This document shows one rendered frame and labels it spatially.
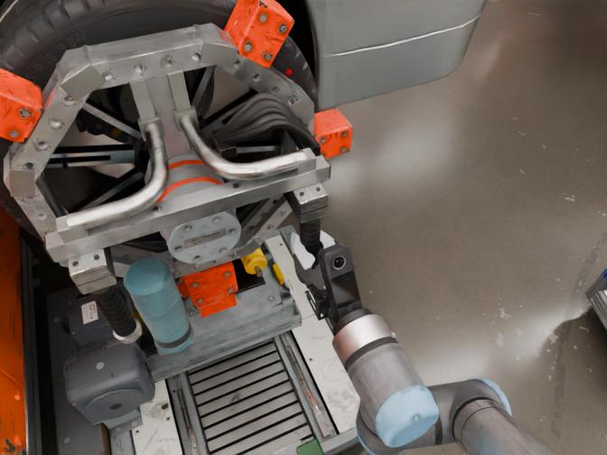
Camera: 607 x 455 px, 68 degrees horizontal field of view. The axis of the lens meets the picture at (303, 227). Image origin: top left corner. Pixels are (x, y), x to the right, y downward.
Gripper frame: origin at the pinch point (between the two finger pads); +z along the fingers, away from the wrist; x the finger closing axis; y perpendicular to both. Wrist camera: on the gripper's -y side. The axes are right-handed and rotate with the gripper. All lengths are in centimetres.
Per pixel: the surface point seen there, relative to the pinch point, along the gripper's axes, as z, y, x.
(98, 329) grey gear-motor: 24, 41, -47
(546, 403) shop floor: -32, 83, 70
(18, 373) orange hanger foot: 11, 28, -60
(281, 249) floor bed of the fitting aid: 54, 75, 14
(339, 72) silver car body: 44, -2, 29
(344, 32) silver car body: 44, -12, 30
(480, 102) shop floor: 113, 83, 158
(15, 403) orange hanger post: 2, 25, -59
